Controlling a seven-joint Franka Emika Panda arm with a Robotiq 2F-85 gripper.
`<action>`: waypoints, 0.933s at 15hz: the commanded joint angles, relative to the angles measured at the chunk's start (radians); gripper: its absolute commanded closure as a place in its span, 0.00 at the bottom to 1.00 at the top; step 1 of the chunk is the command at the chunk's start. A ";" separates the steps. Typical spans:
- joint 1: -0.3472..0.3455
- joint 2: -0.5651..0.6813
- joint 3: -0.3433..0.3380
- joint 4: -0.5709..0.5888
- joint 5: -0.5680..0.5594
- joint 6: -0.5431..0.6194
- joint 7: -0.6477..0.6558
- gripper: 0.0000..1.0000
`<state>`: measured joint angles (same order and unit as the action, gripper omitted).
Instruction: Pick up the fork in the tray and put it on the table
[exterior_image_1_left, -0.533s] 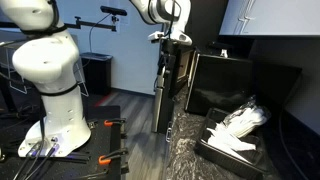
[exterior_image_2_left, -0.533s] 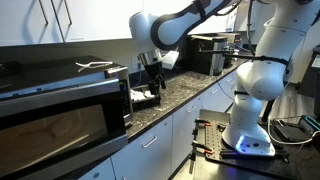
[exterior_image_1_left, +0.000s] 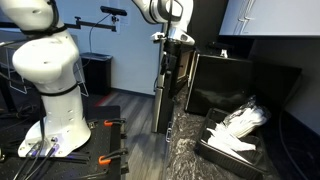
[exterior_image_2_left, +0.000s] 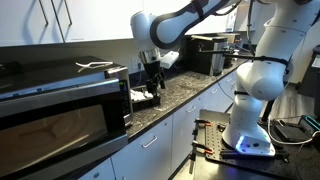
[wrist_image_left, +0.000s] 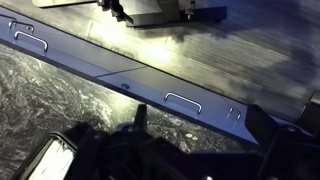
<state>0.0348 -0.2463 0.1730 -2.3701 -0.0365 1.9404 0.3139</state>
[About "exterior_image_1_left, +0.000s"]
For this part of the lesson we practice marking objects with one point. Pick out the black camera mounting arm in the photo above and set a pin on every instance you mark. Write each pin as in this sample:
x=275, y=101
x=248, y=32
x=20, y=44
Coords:
x=91, y=24

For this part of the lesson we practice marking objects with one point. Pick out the black steel coffee machine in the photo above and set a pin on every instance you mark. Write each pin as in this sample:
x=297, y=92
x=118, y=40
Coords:
x=180, y=78

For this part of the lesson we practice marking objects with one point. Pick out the black plastic tray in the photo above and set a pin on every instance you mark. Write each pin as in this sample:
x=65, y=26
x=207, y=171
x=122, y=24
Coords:
x=230, y=161

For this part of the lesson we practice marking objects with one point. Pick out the black bar camera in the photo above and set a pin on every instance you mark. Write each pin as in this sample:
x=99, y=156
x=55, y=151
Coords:
x=113, y=10

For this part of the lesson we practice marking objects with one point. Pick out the black trash bin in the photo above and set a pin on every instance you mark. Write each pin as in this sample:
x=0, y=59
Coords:
x=96, y=73

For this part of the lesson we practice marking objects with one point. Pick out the wrist camera on white mount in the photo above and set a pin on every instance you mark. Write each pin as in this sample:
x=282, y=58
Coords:
x=158, y=36

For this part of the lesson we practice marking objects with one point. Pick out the red floor tape strip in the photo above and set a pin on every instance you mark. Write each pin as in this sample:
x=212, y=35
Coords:
x=104, y=99

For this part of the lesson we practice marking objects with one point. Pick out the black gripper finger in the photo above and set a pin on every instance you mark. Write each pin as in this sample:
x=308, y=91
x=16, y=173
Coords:
x=165, y=65
x=174, y=70

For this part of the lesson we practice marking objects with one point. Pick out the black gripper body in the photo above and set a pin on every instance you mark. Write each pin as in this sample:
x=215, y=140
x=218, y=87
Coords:
x=173, y=51

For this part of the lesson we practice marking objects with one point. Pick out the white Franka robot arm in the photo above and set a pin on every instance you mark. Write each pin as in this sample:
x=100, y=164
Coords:
x=50, y=63

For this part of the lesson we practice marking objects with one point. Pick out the black steel microwave oven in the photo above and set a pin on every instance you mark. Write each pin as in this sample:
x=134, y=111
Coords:
x=220, y=83

